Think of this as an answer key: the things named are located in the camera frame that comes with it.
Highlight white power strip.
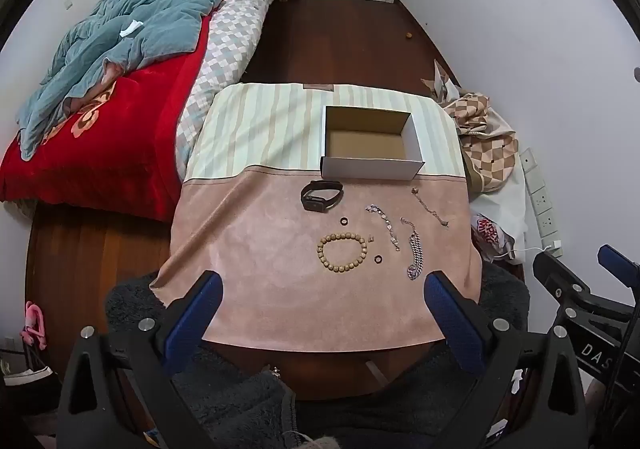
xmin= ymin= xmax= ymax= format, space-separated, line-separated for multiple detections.
xmin=519 ymin=148 xmax=558 ymax=240

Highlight gold chain bracelet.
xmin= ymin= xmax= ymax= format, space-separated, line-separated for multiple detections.
xmin=411 ymin=187 xmax=449 ymax=228

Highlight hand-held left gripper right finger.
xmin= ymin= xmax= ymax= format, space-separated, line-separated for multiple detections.
xmin=423 ymin=270 xmax=587 ymax=449

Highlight torn cardboard scraps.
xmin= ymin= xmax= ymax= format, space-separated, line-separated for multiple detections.
xmin=420 ymin=60 xmax=461 ymax=102

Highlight red and white plastic bag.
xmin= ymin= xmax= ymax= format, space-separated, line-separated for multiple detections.
xmin=472 ymin=214 xmax=516 ymax=260

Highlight black smartwatch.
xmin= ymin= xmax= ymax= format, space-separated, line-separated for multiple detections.
xmin=300 ymin=180 xmax=345 ymax=213

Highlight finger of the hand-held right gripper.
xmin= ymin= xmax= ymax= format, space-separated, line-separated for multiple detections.
xmin=532 ymin=251 xmax=594 ymax=316
xmin=597 ymin=244 xmax=640 ymax=295

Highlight red floral blanket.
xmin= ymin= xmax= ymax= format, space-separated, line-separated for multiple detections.
xmin=0 ymin=0 xmax=251 ymax=222

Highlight white cloth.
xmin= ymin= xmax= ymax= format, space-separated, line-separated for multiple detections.
xmin=470 ymin=174 xmax=531 ymax=265

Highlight striped and pink tablecloth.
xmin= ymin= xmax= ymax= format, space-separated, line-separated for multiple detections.
xmin=149 ymin=82 xmax=483 ymax=345

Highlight dark grey fleece garment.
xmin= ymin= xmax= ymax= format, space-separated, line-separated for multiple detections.
xmin=105 ymin=274 xmax=531 ymax=449

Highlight teal quilt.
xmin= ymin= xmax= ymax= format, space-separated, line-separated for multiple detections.
xmin=17 ymin=0 xmax=291 ymax=161

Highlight white cardboard box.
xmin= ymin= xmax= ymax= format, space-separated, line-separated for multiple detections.
xmin=320 ymin=105 xmax=426 ymax=181

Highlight thin silver link bracelet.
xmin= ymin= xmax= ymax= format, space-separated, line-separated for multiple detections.
xmin=365 ymin=203 xmax=402 ymax=251

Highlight brown checked cloth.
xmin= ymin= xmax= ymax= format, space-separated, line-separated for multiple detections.
xmin=442 ymin=92 xmax=521 ymax=195

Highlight white charger with cable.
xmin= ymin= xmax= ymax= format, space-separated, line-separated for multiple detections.
xmin=500 ymin=240 xmax=563 ymax=259

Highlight thick silver chain bracelet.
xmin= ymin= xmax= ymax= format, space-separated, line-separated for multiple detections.
xmin=400 ymin=216 xmax=425 ymax=281

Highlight dark shoe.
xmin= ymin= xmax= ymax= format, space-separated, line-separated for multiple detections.
xmin=0 ymin=364 xmax=63 ymax=417

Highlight wooden bead bracelet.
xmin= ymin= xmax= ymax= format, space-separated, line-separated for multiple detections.
xmin=317 ymin=231 xmax=367 ymax=275

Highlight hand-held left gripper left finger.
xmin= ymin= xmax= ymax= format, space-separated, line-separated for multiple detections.
xmin=56 ymin=270 xmax=224 ymax=449

